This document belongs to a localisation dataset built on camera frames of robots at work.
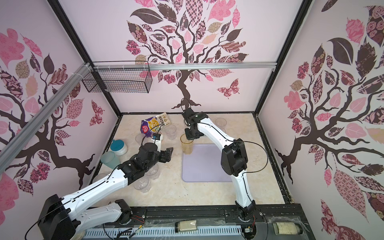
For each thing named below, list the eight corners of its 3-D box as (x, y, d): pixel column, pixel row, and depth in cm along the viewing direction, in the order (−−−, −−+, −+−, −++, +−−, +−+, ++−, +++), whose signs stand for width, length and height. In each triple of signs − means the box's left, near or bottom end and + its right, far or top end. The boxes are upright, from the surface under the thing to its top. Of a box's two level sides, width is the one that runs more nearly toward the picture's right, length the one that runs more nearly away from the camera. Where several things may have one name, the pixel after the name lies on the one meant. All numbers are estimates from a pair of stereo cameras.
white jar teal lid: (112, 157, 98) (107, 151, 92) (117, 145, 103) (112, 139, 98) (125, 157, 98) (121, 151, 92) (129, 145, 104) (126, 139, 98)
